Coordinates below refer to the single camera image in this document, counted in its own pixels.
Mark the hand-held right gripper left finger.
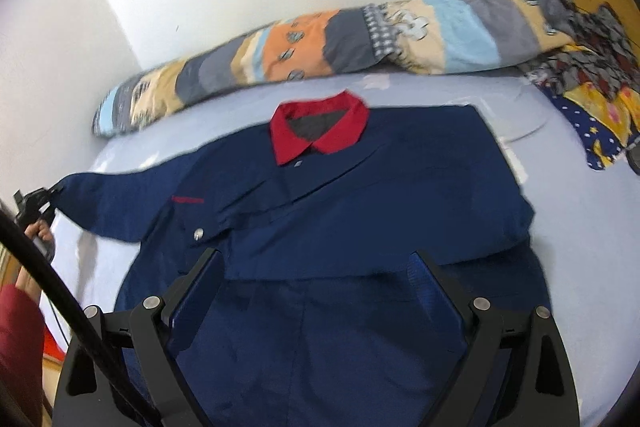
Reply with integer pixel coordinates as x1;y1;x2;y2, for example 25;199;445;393
52;248;226;427

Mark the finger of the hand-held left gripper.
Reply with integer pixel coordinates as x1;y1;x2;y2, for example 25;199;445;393
35;186;65;214

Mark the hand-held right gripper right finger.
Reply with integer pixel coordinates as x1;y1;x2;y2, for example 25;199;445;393
407;249;581;427

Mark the navy shirt with red collar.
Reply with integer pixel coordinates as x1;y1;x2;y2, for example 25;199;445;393
52;89;553;427

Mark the person's left forearm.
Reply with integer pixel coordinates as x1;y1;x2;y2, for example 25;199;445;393
0;267;48;427

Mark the person's left hand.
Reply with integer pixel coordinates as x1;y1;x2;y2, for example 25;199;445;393
24;223;55;254

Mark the grey red patterned cloth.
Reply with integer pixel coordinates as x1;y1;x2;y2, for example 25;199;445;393
520;0;640;172

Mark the patchwork quilt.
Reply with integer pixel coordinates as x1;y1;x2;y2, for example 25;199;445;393
91;0;576;138

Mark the black cable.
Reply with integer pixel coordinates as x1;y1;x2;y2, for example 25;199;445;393
0;209;163;427

